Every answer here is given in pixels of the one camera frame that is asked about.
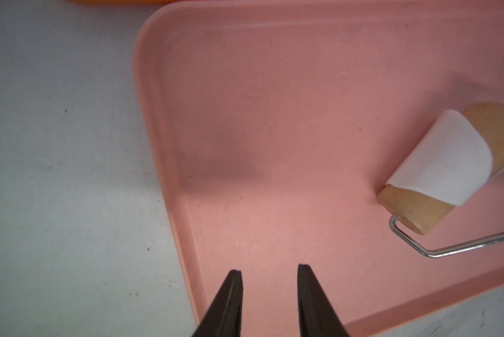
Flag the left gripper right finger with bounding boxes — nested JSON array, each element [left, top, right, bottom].
[[297, 264, 349, 337]]

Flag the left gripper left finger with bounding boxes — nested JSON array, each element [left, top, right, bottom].
[[192, 270, 244, 337]]

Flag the wooden dough roller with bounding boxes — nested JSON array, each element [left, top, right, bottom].
[[377, 102, 504, 258]]

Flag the pink silicone mat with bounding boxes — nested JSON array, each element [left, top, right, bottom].
[[133, 1, 504, 336]]

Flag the orange silicone mat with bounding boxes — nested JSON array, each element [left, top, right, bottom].
[[67, 0, 178, 6]]

